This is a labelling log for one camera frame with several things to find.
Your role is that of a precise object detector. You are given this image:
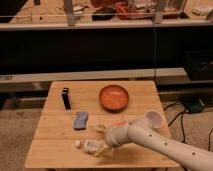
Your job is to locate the metal shelf frame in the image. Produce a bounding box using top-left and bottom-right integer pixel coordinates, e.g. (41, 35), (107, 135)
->
(0, 0), (213, 92)

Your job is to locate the white paper cup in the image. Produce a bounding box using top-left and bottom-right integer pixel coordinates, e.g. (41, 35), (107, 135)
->
(145, 111), (164, 128)

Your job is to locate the orange ceramic bowl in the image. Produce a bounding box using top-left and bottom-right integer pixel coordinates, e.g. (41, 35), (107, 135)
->
(99, 85), (129, 111)

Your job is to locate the blue sponge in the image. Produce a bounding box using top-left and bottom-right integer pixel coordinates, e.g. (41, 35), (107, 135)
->
(73, 111), (89, 130)

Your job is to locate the small white bottle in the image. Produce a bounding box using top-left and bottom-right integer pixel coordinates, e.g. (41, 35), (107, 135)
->
(75, 139), (103, 154)

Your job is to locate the black power adapter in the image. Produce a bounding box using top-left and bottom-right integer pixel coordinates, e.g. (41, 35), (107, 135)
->
(182, 98), (205, 114)

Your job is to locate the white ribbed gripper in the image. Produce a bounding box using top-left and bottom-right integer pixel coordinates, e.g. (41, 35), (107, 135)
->
(94, 124), (130, 157)

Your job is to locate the orange toy carrot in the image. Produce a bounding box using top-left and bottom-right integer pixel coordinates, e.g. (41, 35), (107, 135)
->
(112, 121), (129, 126)

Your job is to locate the black floor cable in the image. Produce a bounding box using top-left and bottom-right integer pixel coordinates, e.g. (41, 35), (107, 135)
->
(162, 100), (188, 144)

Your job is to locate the wooden table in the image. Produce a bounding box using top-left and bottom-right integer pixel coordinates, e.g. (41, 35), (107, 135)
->
(25, 81), (177, 169)

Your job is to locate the black rectangular block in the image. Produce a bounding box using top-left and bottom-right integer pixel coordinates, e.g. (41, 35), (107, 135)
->
(61, 87), (71, 110)

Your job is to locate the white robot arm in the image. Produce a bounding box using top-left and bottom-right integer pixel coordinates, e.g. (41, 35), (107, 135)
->
(104, 117), (213, 171)

